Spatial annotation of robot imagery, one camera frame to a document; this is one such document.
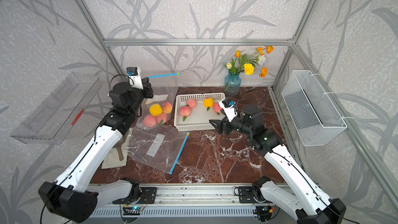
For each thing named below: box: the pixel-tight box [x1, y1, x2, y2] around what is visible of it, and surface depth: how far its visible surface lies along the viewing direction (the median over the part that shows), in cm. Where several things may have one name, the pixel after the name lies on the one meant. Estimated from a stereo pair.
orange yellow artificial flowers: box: [223, 45, 274, 78], surface depth 103 cm
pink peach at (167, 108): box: [162, 101, 173, 114], surface depth 94 cm
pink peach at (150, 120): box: [143, 114, 158, 128], surface depth 88 cm
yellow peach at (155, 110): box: [149, 103, 163, 117], surface depth 88 cm
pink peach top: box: [186, 98, 198, 109], surface depth 107 cm
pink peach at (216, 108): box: [212, 102, 223, 116], surface depth 104 cm
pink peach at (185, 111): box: [179, 105, 192, 117], surface depth 101 cm
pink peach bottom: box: [156, 113, 168, 124], surface depth 91 cm
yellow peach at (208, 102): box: [203, 97, 215, 112], surface depth 108 cm
